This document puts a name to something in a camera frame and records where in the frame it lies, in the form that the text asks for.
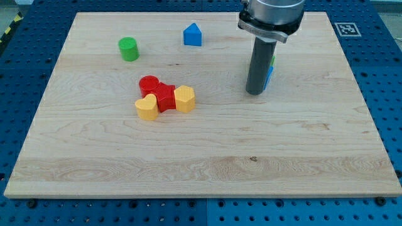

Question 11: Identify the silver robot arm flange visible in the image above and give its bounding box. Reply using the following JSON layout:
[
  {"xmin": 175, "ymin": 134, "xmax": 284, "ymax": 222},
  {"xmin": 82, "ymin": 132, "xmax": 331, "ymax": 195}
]
[{"xmin": 237, "ymin": 0, "xmax": 305, "ymax": 43}]

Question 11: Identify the red star block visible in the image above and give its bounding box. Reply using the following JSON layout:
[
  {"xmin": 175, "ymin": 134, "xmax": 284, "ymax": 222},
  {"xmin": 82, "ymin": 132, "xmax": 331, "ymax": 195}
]
[{"xmin": 153, "ymin": 82, "xmax": 176, "ymax": 112}]

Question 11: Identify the green star block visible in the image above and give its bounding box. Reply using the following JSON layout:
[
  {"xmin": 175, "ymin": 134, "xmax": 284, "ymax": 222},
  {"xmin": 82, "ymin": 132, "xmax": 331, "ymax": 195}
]
[{"xmin": 270, "ymin": 55, "xmax": 276, "ymax": 67}]

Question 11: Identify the yellow hexagon block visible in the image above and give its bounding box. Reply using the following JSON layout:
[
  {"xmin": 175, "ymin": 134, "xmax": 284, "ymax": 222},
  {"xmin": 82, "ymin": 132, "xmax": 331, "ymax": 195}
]
[{"xmin": 174, "ymin": 85, "xmax": 195, "ymax": 113}]

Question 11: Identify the yellow heart block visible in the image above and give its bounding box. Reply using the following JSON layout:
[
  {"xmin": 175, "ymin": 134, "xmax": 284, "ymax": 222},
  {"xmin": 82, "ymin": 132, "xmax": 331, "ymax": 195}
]
[{"xmin": 134, "ymin": 94, "xmax": 159, "ymax": 121}]

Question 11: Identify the red cylinder block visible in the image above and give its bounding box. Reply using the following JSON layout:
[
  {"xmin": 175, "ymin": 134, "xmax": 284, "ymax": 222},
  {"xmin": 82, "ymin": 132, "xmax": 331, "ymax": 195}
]
[{"xmin": 139, "ymin": 75, "xmax": 160, "ymax": 97}]

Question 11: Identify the wooden board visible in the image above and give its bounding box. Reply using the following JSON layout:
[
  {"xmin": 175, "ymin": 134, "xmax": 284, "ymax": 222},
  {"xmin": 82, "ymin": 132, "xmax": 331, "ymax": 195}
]
[{"xmin": 4, "ymin": 12, "xmax": 401, "ymax": 198}]

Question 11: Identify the blue pentagon house block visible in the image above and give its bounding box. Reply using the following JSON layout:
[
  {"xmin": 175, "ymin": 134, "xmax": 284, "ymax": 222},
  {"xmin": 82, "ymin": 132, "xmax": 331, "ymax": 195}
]
[{"xmin": 183, "ymin": 23, "xmax": 202, "ymax": 46}]

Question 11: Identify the blue block behind rod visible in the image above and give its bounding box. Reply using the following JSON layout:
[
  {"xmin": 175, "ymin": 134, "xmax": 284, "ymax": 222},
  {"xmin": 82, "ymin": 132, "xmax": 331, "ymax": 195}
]
[{"xmin": 263, "ymin": 66, "xmax": 274, "ymax": 91}]

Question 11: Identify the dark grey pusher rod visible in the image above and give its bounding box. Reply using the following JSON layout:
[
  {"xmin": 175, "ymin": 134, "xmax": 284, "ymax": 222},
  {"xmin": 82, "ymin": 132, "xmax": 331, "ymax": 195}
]
[{"xmin": 246, "ymin": 38, "xmax": 276, "ymax": 95}]

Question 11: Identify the green cylinder block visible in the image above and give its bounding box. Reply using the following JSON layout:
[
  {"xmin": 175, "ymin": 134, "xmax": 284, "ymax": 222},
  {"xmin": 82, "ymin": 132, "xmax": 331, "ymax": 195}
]
[{"xmin": 118, "ymin": 37, "xmax": 139, "ymax": 62}]

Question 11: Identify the white fiducial marker tag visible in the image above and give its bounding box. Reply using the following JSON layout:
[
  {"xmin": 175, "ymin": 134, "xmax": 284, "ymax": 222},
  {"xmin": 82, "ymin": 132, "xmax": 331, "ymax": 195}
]
[{"xmin": 335, "ymin": 22, "xmax": 361, "ymax": 37}]

